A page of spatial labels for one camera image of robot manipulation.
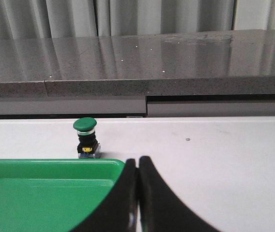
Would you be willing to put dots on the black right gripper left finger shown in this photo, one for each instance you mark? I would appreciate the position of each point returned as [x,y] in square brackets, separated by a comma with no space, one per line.
[118,210]

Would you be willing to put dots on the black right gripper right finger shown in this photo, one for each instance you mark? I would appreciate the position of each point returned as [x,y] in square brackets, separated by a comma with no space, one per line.
[160,208]

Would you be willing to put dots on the green mushroom push button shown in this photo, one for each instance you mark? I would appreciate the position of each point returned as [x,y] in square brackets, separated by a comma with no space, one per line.
[88,147]

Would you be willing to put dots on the green plastic tray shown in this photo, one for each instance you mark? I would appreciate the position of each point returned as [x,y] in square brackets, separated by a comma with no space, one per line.
[52,195]

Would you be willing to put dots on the grey stone counter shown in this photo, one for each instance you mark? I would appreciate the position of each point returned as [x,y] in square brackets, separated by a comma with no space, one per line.
[217,73]

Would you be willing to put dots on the white pleated curtain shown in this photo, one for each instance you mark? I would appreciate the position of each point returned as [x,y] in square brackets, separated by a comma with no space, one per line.
[21,19]

